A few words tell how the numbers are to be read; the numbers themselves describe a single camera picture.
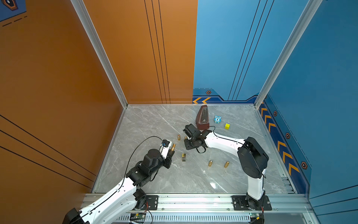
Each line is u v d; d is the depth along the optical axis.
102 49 0.87
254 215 0.72
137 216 0.72
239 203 0.72
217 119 1.09
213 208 0.73
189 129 0.72
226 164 0.83
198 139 0.68
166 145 0.67
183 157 0.91
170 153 0.77
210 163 0.84
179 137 0.96
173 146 0.77
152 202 0.74
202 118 1.00
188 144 0.81
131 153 0.94
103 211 0.45
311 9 0.70
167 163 0.69
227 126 1.03
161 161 0.62
